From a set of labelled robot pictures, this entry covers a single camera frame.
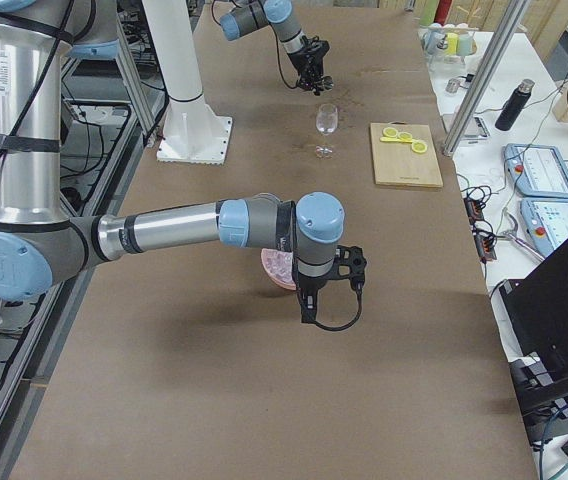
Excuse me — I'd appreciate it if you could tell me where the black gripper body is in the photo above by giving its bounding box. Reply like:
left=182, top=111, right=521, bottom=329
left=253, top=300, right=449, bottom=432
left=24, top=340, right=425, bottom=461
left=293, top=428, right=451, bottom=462
left=288, top=41, right=330, bottom=89
left=296, top=273, right=328, bottom=310

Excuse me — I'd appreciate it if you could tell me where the pink bowl of ice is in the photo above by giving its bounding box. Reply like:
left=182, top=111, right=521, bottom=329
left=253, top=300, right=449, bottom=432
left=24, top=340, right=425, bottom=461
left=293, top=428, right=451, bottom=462
left=260, top=249, right=296, bottom=290

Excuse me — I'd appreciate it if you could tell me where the clear wine glass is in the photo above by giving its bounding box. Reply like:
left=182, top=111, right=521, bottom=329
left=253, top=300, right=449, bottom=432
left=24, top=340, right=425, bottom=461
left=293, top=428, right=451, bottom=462
left=315, top=103, right=339, bottom=158

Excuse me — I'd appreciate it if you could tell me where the lemon slice one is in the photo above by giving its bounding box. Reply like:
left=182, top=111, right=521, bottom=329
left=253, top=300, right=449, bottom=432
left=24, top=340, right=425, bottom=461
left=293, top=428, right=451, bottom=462
left=383, top=127, right=398, bottom=138

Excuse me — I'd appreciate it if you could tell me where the lemon slice two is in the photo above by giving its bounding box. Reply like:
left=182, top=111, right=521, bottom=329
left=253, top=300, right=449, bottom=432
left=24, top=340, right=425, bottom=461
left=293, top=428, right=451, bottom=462
left=397, top=131, right=413, bottom=142

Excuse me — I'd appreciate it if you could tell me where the wooden cutting board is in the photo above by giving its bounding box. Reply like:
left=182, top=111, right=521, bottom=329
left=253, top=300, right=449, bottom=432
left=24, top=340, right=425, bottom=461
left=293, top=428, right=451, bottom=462
left=369, top=122, right=443, bottom=189

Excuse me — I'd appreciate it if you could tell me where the lemon slice three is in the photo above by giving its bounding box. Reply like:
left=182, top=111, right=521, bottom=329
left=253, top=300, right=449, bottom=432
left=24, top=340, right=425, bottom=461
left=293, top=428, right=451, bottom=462
left=411, top=141, right=428, bottom=154

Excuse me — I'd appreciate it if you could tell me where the yellow cup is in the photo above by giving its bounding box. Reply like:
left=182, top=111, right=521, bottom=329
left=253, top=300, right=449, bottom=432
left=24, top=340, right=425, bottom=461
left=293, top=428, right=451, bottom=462
left=444, top=32, right=459, bottom=55

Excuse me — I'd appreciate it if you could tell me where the kitchen scale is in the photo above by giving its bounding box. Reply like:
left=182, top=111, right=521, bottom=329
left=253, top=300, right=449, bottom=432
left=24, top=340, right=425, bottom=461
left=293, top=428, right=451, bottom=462
left=441, top=114, right=490, bottom=144

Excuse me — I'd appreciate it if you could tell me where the black thermos bottle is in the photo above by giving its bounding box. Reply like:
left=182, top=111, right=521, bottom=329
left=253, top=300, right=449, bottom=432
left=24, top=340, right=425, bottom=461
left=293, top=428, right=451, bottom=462
left=495, top=78, right=535, bottom=131

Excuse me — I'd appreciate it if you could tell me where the black monitor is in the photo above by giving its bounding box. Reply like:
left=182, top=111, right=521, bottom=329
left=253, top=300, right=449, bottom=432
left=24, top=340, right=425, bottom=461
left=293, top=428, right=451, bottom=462
left=498, top=232, right=568, bottom=441

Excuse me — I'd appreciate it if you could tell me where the teach pendant near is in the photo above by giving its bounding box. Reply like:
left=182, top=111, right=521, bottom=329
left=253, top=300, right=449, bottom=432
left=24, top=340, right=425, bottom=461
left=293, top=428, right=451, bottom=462
left=520, top=197, right=568, bottom=257

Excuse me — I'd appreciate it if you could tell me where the teach pendant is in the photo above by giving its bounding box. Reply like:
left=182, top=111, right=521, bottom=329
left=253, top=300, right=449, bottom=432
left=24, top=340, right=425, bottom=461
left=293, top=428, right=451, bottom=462
left=520, top=197, right=568, bottom=257
left=502, top=143, right=568, bottom=199

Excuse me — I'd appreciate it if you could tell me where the teach pendant far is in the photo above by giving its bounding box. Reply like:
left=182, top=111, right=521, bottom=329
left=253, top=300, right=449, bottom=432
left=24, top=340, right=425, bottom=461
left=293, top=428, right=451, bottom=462
left=502, top=143, right=568, bottom=199

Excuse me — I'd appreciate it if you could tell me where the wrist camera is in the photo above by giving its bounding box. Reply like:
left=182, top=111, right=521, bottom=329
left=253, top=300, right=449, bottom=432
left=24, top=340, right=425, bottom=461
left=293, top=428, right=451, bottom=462
left=331, top=245, right=367, bottom=294

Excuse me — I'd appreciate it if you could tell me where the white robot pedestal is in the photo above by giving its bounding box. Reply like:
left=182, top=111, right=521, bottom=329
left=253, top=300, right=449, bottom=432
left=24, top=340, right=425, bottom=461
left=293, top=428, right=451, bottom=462
left=143, top=0, right=233, bottom=165

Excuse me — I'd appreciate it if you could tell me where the aluminium frame post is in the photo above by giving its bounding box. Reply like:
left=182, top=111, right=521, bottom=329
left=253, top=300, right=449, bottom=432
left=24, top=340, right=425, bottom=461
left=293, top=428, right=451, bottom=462
left=442, top=0, right=531, bottom=157

